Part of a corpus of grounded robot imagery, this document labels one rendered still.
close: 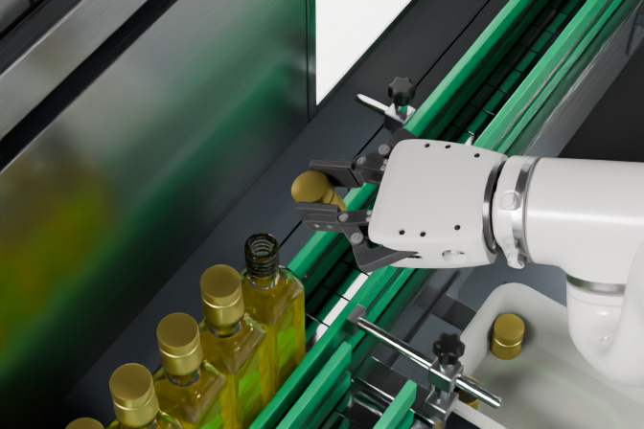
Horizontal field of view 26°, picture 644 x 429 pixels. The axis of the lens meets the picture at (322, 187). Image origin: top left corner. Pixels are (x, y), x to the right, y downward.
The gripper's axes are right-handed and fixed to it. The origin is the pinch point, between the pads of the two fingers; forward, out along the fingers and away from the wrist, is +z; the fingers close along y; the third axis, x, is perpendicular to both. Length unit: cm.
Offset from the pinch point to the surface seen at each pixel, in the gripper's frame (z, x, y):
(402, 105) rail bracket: 6.9, -22.1, 24.3
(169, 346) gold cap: 8.0, 2.8, -16.6
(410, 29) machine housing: 15, -34, 43
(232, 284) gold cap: 5.4, 1.0, -9.8
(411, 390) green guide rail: -2.4, -22.9, -7.3
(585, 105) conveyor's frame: -4, -49, 44
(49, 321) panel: 21.4, 1.1, -15.1
